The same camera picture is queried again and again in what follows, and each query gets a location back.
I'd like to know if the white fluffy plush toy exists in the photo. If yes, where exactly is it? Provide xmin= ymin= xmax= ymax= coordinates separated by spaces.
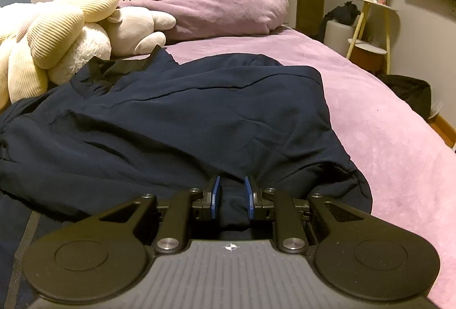
xmin=47 ymin=22 xmax=113 ymax=85

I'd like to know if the navy blue garment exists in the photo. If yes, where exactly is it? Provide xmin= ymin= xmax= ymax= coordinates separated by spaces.
xmin=0 ymin=45 xmax=373 ymax=309

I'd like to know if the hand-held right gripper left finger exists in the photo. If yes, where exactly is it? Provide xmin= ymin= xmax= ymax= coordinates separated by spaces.
xmin=99 ymin=176 xmax=222 ymax=255

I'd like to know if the bed with pink sheet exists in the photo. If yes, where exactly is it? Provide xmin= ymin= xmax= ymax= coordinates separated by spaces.
xmin=162 ymin=26 xmax=456 ymax=309

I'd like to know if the pink pillow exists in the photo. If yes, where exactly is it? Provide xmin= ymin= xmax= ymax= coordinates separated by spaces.
xmin=119 ymin=0 xmax=290 ymax=43

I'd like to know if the side table with yellow legs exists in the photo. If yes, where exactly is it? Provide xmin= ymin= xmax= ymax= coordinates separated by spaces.
xmin=346 ymin=0 xmax=398 ymax=76

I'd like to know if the black clothing pile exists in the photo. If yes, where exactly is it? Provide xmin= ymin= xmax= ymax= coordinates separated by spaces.
xmin=317 ymin=1 xmax=361 ymax=42

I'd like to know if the beige smooth plush toy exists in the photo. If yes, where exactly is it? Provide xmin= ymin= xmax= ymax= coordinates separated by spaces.
xmin=106 ymin=6 xmax=177 ymax=56

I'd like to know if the white cylindrical stool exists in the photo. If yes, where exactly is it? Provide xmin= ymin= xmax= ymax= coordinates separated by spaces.
xmin=326 ymin=20 xmax=357 ymax=53

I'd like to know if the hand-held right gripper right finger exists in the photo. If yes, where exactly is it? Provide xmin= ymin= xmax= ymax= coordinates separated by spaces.
xmin=244 ymin=175 xmax=361 ymax=254

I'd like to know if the cream ribbed plush toy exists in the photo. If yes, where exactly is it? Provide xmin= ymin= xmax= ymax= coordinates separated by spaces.
xmin=0 ymin=0 xmax=121 ymax=110

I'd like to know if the black bag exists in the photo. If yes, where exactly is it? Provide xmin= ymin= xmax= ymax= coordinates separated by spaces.
xmin=378 ymin=74 xmax=432 ymax=121

